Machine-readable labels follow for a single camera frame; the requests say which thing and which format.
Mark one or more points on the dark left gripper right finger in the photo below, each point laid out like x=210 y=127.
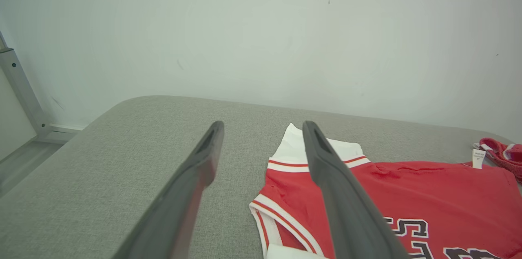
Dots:
x=350 y=218

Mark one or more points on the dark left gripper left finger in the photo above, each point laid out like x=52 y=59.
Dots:
x=175 y=218

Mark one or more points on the red basketball jersey white trim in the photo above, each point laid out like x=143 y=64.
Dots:
x=428 y=193

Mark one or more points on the red shorts white stripe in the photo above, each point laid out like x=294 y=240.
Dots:
x=503 y=155

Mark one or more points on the grey metal frame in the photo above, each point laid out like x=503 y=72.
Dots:
x=22 y=91

